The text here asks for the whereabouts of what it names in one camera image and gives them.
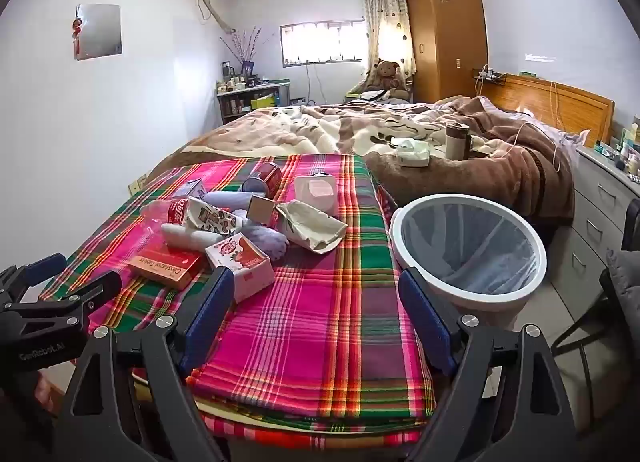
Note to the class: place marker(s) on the red drink can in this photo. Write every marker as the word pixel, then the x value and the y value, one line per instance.
pixel 267 177

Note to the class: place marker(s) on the wooden bed headboard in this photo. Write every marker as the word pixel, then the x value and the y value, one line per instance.
pixel 560 97

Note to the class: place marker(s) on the barred window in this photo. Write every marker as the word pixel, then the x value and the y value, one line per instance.
pixel 322 42

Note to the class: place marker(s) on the small brown cardboard box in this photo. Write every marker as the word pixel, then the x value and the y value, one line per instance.
pixel 260 211

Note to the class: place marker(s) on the wall socket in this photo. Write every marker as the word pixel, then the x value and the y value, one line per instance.
pixel 139 184

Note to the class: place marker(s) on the purple fuzzy sock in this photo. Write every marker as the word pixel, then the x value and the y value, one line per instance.
pixel 267 242

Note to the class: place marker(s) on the group of toiletry bottles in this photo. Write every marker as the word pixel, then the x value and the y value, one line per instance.
pixel 625 149

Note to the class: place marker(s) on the vase with purple branches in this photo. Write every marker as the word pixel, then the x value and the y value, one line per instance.
pixel 247 49

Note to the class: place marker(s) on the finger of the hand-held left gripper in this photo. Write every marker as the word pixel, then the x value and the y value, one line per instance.
pixel 100 289
pixel 45 267

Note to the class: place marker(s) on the small white carton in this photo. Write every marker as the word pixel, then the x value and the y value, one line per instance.
pixel 192 188

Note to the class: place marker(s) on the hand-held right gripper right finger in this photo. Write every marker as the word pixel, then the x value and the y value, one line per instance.
pixel 425 319

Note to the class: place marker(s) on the power strip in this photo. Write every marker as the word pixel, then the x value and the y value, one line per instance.
pixel 486 75

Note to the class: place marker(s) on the printed paper packet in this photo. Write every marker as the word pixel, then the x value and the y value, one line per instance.
pixel 215 219

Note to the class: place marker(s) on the white paper roll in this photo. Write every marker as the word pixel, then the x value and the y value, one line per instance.
pixel 190 237

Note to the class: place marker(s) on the cluttered low shelf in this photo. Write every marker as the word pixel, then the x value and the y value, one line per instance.
pixel 250 102

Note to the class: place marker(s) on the padded chair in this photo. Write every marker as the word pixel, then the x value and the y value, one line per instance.
pixel 625 287

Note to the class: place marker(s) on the patterned curtain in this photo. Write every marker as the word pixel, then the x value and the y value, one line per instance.
pixel 387 27

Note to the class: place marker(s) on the white drawer cabinet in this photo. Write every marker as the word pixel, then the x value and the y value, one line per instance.
pixel 600 202

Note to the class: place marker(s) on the brown teddy bear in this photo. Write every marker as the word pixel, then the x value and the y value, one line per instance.
pixel 386 74

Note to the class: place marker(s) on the pink plaid cloth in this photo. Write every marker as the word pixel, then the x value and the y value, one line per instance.
pixel 310 332

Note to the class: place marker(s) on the white tissue box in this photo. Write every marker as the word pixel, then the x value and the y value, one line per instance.
pixel 412 152

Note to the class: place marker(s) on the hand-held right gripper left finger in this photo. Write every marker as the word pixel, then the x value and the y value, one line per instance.
pixel 212 309

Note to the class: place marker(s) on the red hanging knot ornament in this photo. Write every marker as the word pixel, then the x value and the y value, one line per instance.
pixel 77 32

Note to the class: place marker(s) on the white round trash bin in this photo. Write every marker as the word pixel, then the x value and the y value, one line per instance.
pixel 467 247

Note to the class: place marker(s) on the beige paper bag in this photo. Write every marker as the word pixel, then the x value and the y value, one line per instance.
pixel 310 229

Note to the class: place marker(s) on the silver wall panel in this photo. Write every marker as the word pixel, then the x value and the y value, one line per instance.
pixel 100 32

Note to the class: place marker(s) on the red box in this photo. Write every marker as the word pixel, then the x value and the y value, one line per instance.
pixel 165 264

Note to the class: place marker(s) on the white cube box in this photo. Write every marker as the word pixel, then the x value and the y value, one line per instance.
pixel 315 194

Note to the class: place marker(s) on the wrapped air conditioner pipe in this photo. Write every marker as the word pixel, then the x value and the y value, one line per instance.
pixel 212 9

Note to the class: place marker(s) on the clear red label bottle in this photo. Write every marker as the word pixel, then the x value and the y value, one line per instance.
pixel 172 209

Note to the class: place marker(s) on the brown printed blanket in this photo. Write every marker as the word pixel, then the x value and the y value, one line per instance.
pixel 320 129

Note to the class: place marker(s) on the strawberry print carton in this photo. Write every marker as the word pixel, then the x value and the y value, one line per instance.
pixel 242 262

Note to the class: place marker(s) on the wooden wardrobe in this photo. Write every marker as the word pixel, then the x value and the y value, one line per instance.
pixel 445 27

